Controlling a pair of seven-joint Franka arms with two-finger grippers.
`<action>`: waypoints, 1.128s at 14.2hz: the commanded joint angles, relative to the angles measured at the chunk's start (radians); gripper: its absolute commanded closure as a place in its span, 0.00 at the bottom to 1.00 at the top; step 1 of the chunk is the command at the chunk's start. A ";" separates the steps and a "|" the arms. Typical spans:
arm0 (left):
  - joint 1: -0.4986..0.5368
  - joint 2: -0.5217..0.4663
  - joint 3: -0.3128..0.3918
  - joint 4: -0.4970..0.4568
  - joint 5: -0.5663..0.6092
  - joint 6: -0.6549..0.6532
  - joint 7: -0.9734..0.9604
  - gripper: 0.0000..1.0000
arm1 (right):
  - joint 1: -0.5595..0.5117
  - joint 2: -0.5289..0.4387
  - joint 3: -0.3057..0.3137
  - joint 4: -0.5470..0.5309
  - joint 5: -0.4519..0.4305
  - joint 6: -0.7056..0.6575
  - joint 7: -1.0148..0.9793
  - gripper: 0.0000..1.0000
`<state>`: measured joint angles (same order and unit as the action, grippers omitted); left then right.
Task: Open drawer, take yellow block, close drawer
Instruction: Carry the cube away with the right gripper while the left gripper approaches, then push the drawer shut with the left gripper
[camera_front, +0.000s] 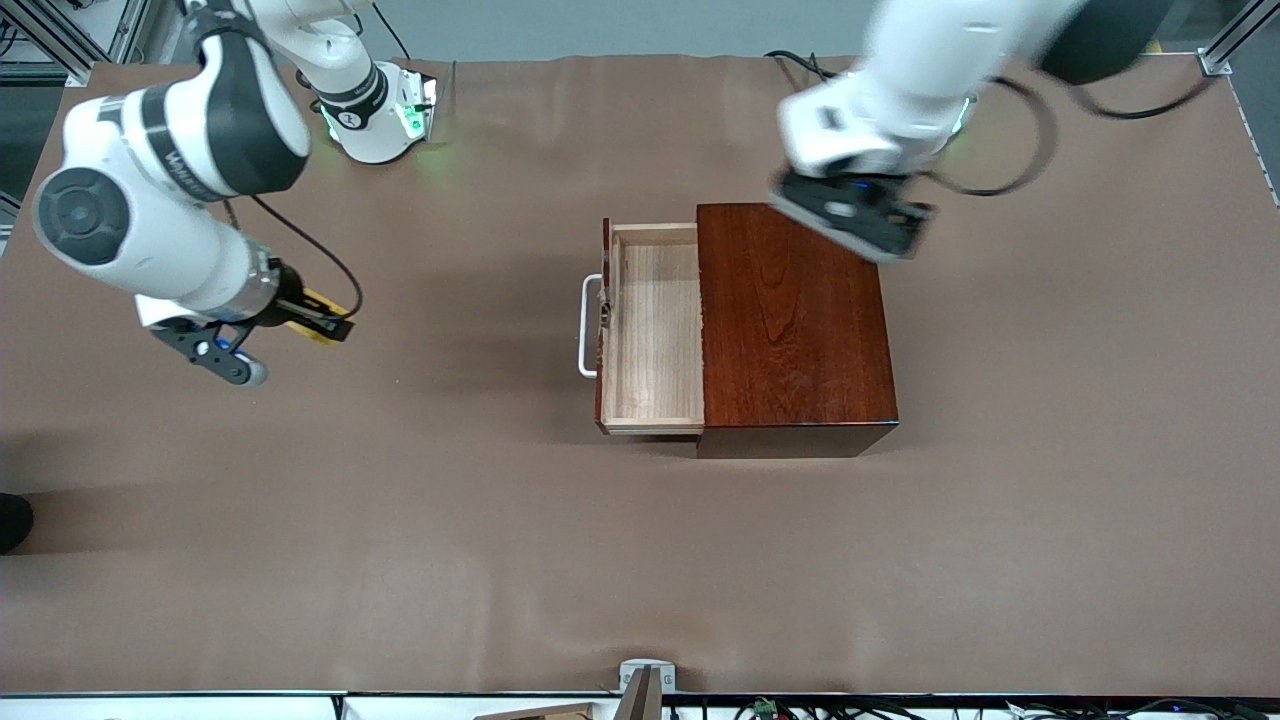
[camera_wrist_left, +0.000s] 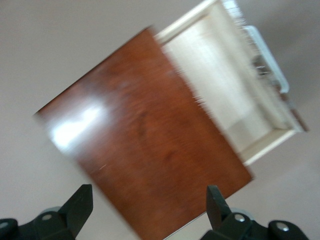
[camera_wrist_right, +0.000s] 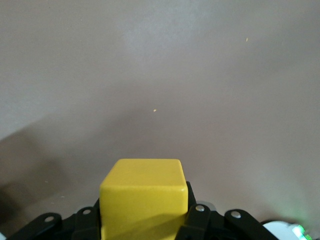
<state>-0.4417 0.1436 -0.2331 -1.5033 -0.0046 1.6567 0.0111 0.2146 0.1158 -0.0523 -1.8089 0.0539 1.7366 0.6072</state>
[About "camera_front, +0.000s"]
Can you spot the dark brown wooden cabinet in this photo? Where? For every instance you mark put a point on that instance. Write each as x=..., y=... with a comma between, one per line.
x=800, y=340

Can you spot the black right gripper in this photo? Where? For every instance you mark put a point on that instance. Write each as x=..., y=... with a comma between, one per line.
x=288, y=303

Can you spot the black shoe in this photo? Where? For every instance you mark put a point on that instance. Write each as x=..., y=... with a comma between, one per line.
x=12, y=522

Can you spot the brown table cloth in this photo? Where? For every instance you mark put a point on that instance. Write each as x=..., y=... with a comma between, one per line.
x=450, y=550

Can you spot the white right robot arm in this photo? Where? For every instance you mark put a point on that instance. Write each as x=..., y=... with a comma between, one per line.
x=170, y=250

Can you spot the aluminium frame profile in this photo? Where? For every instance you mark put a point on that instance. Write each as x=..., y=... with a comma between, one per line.
x=45, y=38
x=1225, y=52

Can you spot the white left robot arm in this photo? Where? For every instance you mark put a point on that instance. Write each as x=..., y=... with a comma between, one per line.
x=950, y=40

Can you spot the yellow block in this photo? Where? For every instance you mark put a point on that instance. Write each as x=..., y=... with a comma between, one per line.
x=320, y=298

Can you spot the green terminal connector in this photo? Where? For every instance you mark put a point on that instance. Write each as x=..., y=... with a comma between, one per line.
x=766, y=708

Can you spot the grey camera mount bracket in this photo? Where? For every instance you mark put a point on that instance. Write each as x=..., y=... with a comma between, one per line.
x=648, y=690

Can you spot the brown cardboard piece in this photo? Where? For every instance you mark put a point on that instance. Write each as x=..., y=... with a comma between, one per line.
x=560, y=713

